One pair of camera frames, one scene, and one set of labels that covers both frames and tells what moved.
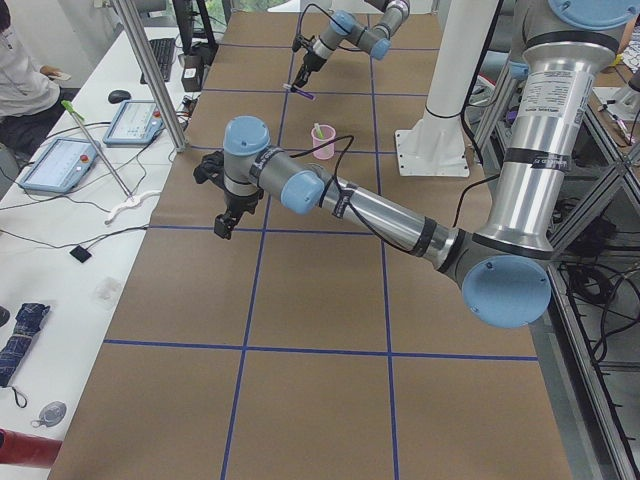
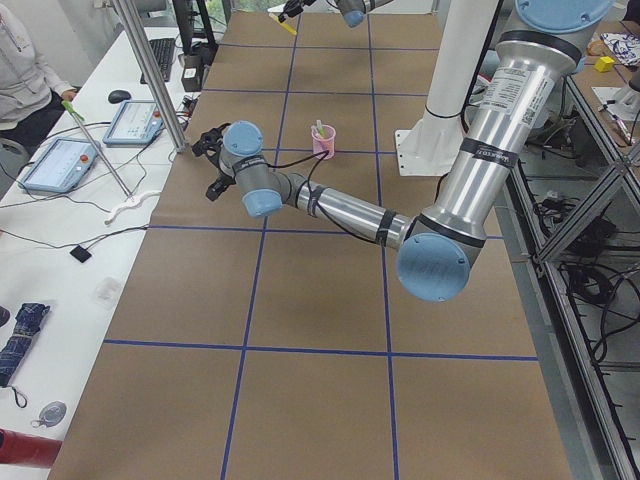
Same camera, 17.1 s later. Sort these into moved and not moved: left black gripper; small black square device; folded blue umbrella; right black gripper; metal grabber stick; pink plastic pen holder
Moved: left black gripper; right black gripper
Not moved: folded blue umbrella; small black square device; metal grabber stick; pink plastic pen holder
